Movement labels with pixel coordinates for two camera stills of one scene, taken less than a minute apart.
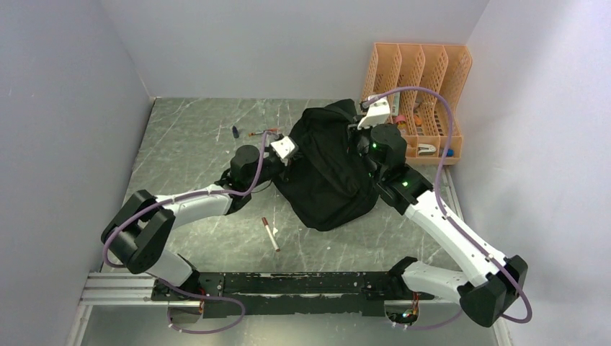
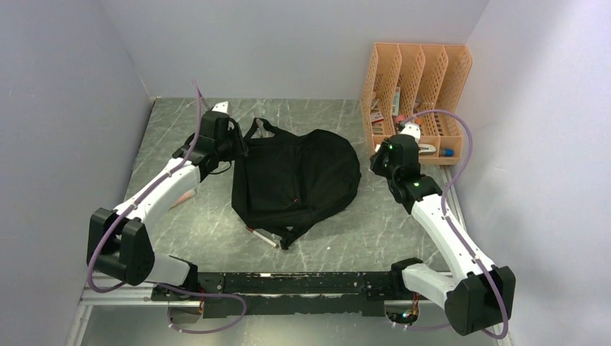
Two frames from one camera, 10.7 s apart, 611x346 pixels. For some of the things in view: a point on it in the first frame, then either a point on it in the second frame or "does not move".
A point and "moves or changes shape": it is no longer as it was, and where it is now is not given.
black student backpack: (325, 183) moves or changes shape
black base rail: (230, 294) does not move
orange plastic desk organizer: (425, 83) does not move
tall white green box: (395, 104) does not move
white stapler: (425, 149) does not move
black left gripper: (284, 169) → (229, 130)
